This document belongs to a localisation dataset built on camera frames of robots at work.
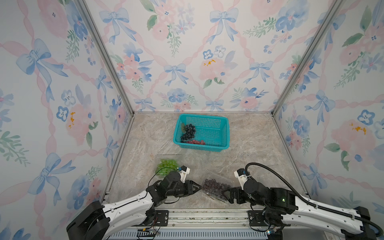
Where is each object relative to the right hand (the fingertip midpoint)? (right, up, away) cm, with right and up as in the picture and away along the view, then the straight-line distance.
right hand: (224, 189), depth 72 cm
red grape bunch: (-15, +20, +29) cm, 38 cm away
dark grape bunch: (-17, +27, +33) cm, 46 cm away
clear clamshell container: (-1, -5, +2) cm, 5 cm away
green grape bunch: (-31, +8, +13) cm, 34 cm away
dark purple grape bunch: (-5, -1, +7) cm, 9 cm away
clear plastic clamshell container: (-25, +11, +23) cm, 35 cm away
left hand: (-11, -2, +4) cm, 11 cm away
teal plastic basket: (0, +27, +38) cm, 47 cm away
